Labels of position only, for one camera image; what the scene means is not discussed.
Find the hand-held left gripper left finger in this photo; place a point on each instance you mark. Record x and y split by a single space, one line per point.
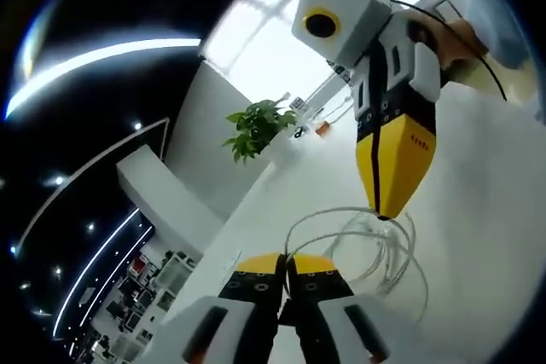
230 321

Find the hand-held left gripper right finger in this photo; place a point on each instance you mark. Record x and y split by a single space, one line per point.
337 321

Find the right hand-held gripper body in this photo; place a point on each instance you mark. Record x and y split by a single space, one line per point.
341 6

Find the white desktop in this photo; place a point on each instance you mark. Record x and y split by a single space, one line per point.
469 210

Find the person's right hand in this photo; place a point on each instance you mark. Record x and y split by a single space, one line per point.
445 44

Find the small grey desk gadget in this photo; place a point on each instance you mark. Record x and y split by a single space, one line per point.
341 72

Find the small black object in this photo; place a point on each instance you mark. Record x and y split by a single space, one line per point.
299 133

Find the red display board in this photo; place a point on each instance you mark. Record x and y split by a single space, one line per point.
138 265

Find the green potted plant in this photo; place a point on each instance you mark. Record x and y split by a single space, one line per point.
256 125

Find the person's light blue shirt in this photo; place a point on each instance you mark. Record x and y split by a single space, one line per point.
503 19

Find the long ceiling light strip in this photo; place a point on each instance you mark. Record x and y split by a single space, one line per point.
106 55

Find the grey frame table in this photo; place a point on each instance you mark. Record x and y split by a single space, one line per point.
445 8

